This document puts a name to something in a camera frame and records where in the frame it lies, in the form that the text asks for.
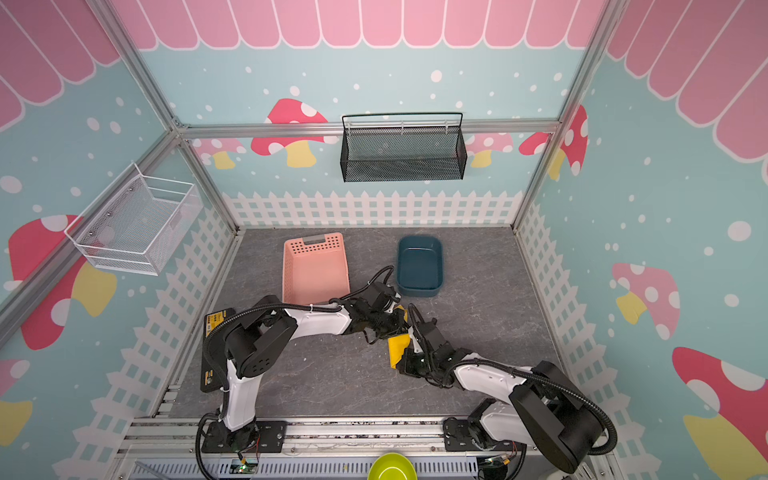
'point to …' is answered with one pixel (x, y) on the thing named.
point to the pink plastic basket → (314, 269)
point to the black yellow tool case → (211, 377)
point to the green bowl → (392, 466)
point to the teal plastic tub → (419, 265)
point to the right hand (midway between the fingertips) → (393, 365)
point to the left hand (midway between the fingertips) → (412, 335)
